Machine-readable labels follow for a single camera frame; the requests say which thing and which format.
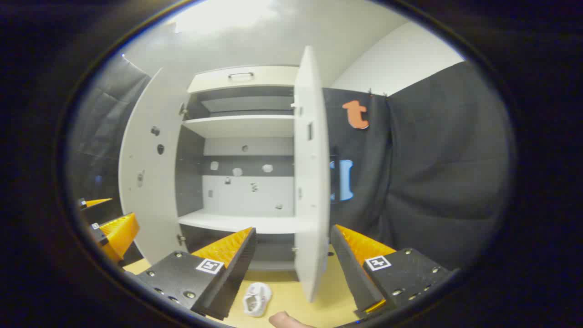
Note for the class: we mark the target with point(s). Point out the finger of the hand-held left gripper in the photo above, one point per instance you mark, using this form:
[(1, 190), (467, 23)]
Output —
[(98, 202), (120, 232)]

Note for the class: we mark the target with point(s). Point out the black backdrop cloth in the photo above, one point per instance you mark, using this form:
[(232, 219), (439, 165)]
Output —
[(432, 182)]

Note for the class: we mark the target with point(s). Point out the white shoe cabinet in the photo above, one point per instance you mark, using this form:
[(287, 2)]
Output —
[(237, 221)]

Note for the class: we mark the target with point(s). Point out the white cabinet door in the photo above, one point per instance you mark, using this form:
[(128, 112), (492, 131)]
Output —
[(148, 205), (312, 205)]

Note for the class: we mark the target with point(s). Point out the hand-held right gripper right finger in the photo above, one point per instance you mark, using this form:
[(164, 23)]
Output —
[(350, 269)]

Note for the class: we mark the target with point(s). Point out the white shoe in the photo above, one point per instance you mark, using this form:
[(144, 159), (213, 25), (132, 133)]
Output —
[(257, 298)]

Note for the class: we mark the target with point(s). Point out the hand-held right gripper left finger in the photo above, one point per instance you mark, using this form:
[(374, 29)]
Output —
[(237, 269)]

